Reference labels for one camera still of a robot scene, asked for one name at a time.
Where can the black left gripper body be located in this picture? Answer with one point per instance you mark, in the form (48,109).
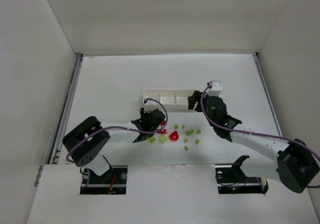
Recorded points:
(158,123)

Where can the green square lego plate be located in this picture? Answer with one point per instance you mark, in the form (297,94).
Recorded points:
(151,140)
(163,138)

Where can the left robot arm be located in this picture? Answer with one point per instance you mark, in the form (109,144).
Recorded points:
(85,143)

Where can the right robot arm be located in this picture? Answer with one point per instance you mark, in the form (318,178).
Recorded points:
(296,164)

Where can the red round lego piece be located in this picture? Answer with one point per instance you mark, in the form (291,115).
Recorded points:
(174,136)

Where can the white three-compartment tray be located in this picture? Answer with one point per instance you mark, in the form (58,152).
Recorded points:
(174,100)

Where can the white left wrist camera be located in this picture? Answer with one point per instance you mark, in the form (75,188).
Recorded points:
(150,104)

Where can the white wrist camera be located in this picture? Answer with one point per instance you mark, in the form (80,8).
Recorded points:
(150,104)
(214,88)

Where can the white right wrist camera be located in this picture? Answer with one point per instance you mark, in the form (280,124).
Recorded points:
(214,88)

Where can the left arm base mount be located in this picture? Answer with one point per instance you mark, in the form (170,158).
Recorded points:
(103,178)

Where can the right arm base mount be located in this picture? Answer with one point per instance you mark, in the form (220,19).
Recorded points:
(231,179)

